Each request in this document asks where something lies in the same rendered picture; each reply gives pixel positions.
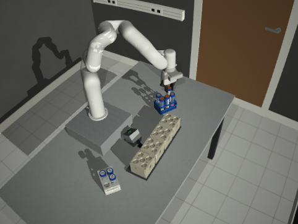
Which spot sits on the blue tube rack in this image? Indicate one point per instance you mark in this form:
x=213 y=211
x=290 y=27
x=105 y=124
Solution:
x=158 y=108

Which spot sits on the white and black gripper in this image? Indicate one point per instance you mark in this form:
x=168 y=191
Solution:
x=164 y=81

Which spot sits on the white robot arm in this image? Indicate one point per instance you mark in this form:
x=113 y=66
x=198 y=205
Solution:
x=108 y=30

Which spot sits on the beige bucket adapter with holes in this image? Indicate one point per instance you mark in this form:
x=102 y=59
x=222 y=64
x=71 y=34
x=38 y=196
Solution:
x=171 y=121

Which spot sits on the white tube rack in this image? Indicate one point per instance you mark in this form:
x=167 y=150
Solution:
x=109 y=188

